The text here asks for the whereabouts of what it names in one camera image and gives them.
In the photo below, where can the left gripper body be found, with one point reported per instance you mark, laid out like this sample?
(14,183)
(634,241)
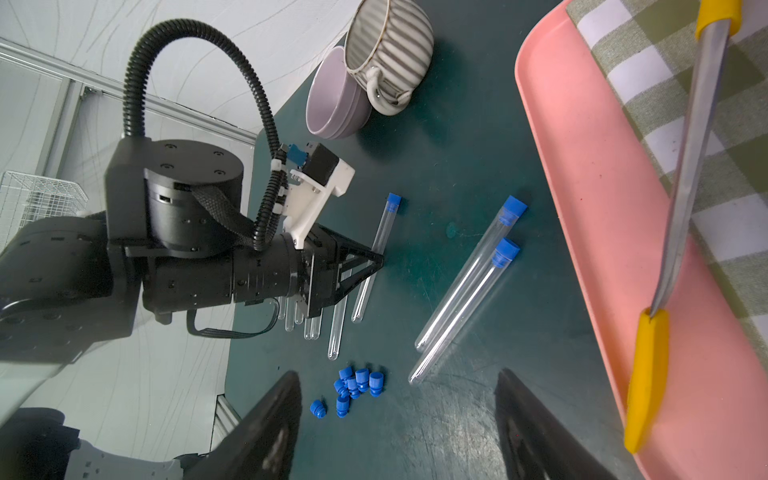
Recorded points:
(236,276)

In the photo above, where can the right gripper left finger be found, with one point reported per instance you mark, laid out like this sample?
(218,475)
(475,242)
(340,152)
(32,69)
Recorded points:
(262,445)

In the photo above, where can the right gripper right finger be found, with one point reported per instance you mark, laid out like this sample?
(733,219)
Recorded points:
(533,443)

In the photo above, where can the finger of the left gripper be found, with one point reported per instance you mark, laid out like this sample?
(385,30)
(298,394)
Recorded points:
(344,251)
(333,281)

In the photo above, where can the test tube three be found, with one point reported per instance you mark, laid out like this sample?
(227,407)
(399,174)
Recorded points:
(299,316)

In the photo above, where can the blue stopper one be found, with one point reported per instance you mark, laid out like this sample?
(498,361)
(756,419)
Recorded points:
(318,408)

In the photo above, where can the test tube eight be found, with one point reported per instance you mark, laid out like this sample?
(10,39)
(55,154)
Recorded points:
(379,245)

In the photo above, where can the blue stopper two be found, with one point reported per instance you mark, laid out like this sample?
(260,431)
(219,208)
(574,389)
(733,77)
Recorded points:
(343,405)

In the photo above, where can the blue stopper three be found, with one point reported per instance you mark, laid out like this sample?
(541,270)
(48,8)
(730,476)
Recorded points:
(340,387)

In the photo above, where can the blue stopper six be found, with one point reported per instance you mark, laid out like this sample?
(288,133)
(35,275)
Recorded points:
(362,379)

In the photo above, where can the blue stopper seven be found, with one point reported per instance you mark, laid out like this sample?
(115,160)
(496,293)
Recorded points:
(376,383)

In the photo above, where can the test tube nine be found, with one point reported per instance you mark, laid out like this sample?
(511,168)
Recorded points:
(506,217)

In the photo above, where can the test tube one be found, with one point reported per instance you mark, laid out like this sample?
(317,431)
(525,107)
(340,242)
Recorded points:
(282,304)

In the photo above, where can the test tube six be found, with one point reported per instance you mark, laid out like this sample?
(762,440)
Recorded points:
(337,324)

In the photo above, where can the test tube two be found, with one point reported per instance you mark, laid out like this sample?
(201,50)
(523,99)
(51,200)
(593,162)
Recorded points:
(289,315)

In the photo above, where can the test tube four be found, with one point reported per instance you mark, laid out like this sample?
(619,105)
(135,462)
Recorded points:
(307,329)

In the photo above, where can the test tube five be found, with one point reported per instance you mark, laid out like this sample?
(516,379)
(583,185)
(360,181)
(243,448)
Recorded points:
(314,325)

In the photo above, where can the blue stopper four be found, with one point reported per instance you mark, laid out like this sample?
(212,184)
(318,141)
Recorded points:
(346,373)

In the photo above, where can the blue stopper five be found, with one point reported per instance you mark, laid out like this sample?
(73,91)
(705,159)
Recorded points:
(352,388)

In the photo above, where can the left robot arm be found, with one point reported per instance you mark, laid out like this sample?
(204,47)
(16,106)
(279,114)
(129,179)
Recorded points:
(172,237)

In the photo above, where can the test tube ten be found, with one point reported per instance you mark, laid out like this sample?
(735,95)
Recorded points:
(503,255)

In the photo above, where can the green table mat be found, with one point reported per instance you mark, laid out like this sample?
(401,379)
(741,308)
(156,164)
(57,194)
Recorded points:
(460,149)

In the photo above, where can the purple bowl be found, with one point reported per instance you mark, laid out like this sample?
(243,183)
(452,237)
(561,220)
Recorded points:
(337,107)

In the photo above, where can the pink tray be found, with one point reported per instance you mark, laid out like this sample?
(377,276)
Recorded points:
(605,85)

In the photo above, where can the grey ribbed mug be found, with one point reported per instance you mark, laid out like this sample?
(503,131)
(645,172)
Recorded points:
(388,51)

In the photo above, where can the checked cloth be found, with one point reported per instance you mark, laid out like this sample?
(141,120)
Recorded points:
(691,78)

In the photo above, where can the yellow tongs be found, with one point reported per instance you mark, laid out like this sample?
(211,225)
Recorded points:
(717,22)

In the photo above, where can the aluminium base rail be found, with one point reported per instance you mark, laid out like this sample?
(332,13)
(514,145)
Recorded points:
(226,419)

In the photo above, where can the white wire basket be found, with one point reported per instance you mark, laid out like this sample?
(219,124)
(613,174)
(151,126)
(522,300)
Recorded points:
(26,198)

